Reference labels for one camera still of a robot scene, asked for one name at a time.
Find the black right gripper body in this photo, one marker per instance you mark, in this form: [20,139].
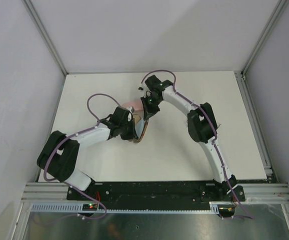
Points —
[151,104]

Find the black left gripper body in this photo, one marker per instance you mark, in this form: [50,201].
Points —
[127,131]

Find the pink glasses case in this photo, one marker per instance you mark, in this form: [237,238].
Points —
[137,105]

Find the plaid glasses case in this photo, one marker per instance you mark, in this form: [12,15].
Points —
[136,118]

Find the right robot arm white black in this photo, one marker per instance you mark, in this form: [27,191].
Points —
[201,124]

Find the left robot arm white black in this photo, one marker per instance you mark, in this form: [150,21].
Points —
[60,153]

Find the left controller board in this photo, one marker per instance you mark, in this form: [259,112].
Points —
[90,206]

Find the controller board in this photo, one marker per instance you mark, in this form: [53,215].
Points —
[90,206]
[226,211]

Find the right controller board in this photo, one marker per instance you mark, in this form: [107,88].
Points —
[226,211]

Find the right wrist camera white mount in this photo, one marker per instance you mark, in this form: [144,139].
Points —
[142,88]

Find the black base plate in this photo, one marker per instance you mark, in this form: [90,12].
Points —
[156,195]

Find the left aluminium frame post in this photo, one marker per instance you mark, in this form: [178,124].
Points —
[34,15]

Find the aluminium frame post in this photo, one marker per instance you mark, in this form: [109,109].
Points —
[34,15]
[265,34]

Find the right aluminium frame post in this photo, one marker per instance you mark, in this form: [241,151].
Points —
[265,34]

